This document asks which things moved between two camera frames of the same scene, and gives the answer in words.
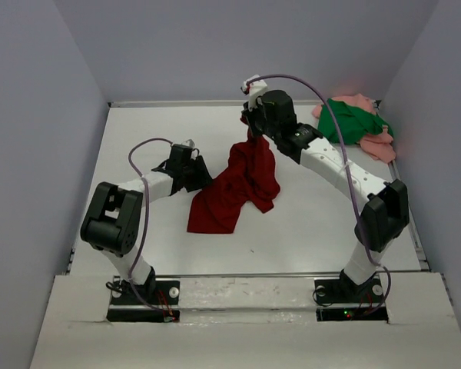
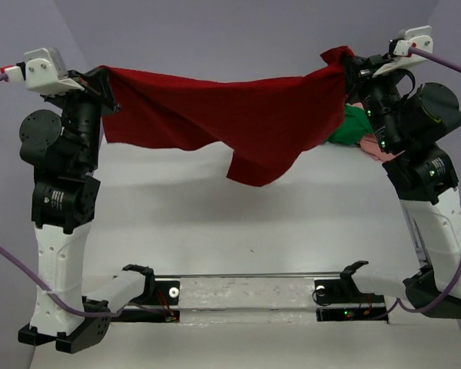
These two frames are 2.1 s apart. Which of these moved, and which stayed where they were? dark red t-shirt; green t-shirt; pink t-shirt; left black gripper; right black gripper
Moved: left black gripper; dark red t-shirt; right black gripper
Stayed: pink t-shirt; green t-shirt
